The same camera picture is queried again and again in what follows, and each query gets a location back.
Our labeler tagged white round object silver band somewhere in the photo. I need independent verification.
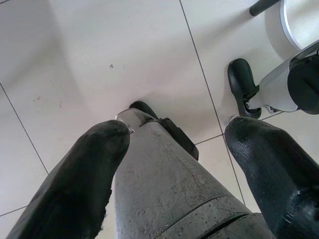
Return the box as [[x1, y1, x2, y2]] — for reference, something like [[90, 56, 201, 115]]
[[264, 0, 319, 58]]

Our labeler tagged grey robot left leg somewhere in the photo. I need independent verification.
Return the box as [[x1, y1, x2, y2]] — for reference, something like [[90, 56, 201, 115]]
[[109, 109, 275, 239]]

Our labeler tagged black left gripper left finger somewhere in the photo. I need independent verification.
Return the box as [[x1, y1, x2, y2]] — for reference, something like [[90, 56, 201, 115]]
[[6, 119, 132, 239]]

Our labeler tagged black robot left foot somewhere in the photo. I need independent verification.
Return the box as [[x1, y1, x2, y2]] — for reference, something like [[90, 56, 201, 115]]
[[129, 101, 160, 122]]

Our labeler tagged black robot foot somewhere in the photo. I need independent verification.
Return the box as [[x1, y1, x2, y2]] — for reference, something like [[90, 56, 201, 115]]
[[227, 58, 262, 119], [129, 101, 160, 122]]

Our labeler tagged black metal table leg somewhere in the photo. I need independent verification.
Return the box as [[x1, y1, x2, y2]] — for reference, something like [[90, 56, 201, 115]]
[[250, 0, 284, 16]]

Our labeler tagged black robot right foot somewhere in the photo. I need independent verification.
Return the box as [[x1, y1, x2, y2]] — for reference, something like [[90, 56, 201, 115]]
[[227, 58, 262, 119]]

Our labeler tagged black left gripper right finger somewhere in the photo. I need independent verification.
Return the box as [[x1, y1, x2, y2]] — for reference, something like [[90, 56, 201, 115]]
[[225, 116, 319, 239]]

